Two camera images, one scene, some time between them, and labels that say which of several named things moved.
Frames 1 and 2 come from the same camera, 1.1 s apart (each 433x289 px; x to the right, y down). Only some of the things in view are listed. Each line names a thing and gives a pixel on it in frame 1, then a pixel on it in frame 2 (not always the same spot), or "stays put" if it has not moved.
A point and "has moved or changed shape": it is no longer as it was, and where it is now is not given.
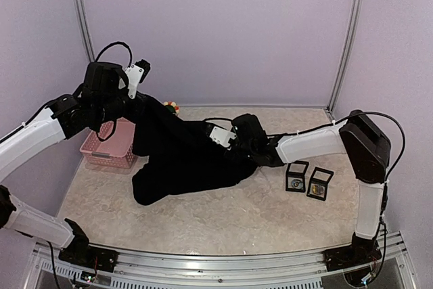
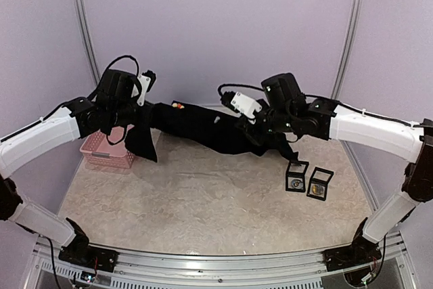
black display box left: x=295 y=179 stays put
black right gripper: x=235 y=158 → x=258 y=136
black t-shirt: x=182 y=157 has moved or changed shape
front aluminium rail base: x=138 y=269 stays put
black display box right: x=318 y=185 stays put
